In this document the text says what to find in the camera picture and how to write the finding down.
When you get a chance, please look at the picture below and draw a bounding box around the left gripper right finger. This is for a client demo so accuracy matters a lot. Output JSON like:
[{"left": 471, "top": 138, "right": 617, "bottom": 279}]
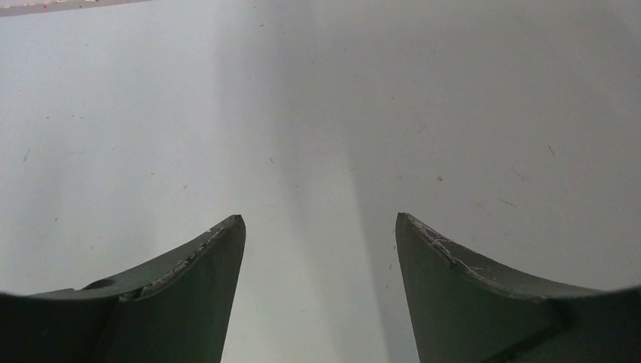
[{"left": 395, "top": 213, "right": 640, "bottom": 362}]

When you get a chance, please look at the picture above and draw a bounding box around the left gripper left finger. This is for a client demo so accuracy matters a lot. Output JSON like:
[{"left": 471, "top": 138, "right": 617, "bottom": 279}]
[{"left": 1, "top": 215, "right": 246, "bottom": 362}]

